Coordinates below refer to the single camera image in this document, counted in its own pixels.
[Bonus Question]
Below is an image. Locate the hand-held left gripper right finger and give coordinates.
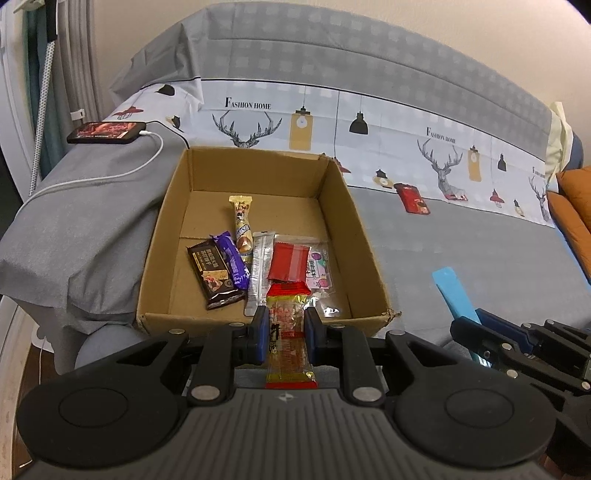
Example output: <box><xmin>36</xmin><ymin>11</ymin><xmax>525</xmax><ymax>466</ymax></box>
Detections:
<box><xmin>304</xmin><ymin>307</ymin><xmax>468</xmax><ymax>405</ymax></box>

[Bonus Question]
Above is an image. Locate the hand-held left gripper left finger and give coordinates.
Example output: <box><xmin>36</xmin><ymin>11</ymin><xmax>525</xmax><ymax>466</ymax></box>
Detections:
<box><xmin>111</xmin><ymin>307</ymin><xmax>270</xmax><ymax>405</ymax></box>

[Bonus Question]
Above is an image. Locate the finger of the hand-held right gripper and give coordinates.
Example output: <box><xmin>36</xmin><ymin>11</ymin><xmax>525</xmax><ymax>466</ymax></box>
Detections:
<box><xmin>450</xmin><ymin>318</ymin><xmax>525</xmax><ymax>377</ymax></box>
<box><xmin>475</xmin><ymin>307</ymin><xmax>561</xmax><ymax>352</ymax></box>

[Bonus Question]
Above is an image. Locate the orange clear snack packet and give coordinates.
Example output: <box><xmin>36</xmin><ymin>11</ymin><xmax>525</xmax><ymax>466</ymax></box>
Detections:
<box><xmin>264</xmin><ymin>282</ymin><xmax>320</xmax><ymax>390</ymax></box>

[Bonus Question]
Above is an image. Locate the clear zip candy bag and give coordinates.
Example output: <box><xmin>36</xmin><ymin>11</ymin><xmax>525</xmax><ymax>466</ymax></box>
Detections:
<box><xmin>302</xmin><ymin>235</ymin><xmax>345</xmax><ymax>320</ymax></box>

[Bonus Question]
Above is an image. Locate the light blue snack packet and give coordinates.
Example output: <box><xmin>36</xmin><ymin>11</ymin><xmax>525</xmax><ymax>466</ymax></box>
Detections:
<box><xmin>432</xmin><ymin>266</ymin><xmax>483</xmax><ymax>361</ymax></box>

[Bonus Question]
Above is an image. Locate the silver snack packet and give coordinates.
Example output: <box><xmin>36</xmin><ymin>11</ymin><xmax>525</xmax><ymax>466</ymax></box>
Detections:
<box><xmin>244</xmin><ymin>231</ymin><xmax>278</xmax><ymax>317</ymax></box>

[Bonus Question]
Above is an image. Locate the dark brown chocolate packet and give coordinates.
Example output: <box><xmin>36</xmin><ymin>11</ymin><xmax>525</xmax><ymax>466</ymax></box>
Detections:
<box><xmin>187</xmin><ymin>240</ymin><xmax>246</xmax><ymax>311</ymax></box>

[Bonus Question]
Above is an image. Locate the purple snack packet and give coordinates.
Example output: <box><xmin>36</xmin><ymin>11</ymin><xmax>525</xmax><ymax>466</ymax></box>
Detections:
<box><xmin>212</xmin><ymin>231</ymin><xmax>251</xmax><ymax>289</ymax></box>

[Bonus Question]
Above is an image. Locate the gold snack stick packet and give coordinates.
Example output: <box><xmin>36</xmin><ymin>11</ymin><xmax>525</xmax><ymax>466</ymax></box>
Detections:
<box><xmin>229</xmin><ymin>194</ymin><xmax>255</xmax><ymax>265</ymax></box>

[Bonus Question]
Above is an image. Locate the brown cardboard box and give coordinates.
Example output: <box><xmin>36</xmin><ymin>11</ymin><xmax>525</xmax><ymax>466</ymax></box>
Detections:
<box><xmin>134</xmin><ymin>146</ymin><xmax>403</xmax><ymax>339</ymax></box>

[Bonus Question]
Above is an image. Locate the orange pillow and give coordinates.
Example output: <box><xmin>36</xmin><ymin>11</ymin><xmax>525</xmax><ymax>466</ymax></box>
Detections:
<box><xmin>556</xmin><ymin>167</ymin><xmax>591</xmax><ymax>219</ymax></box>
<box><xmin>546</xmin><ymin>191</ymin><xmax>591</xmax><ymax>288</ymax></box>

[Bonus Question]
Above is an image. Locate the grey printed bedsheet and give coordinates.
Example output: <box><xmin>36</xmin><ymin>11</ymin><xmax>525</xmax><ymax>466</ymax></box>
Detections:
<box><xmin>108</xmin><ymin>0</ymin><xmax>591</xmax><ymax>354</ymax></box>

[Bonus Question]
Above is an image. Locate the dark red snack packet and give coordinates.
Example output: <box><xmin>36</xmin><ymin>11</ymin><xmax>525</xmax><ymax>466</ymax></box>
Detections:
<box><xmin>393</xmin><ymin>183</ymin><xmax>431</xmax><ymax>216</ymax></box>

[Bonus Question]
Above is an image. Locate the blue pillow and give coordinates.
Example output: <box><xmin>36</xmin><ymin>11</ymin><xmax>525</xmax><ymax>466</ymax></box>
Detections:
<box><xmin>566</xmin><ymin>131</ymin><xmax>585</xmax><ymax>172</ymax></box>

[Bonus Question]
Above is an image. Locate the cream cloth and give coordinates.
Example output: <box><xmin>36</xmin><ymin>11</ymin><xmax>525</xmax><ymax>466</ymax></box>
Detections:
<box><xmin>544</xmin><ymin>102</ymin><xmax>574</xmax><ymax>179</ymax></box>

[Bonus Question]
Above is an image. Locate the grey covered cushion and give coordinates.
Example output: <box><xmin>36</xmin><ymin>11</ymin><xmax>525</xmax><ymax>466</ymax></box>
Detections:
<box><xmin>0</xmin><ymin>124</ymin><xmax>188</xmax><ymax>335</ymax></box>

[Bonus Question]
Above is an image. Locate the black smartphone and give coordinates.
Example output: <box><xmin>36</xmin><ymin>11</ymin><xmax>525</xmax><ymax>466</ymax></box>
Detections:
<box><xmin>66</xmin><ymin>120</ymin><xmax>148</xmax><ymax>146</ymax></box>

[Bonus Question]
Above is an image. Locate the grey curtain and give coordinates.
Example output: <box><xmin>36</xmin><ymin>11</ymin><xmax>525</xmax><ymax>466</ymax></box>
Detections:
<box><xmin>0</xmin><ymin>0</ymin><xmax>99</xmax><ymax>195</ymax></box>

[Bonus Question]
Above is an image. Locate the white charging cable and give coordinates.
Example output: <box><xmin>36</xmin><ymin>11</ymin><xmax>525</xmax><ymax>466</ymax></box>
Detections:
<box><xmin>20</xmin><ymin>128</ymin><xmax>165</xmax><ymax>205</ymax></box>

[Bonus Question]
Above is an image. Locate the black white braided cable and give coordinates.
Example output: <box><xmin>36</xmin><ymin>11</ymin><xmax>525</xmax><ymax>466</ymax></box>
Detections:
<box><xmin>29</xmin><ymin>41</ymin><xmax>57</xmax><ymax>197</ymax></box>

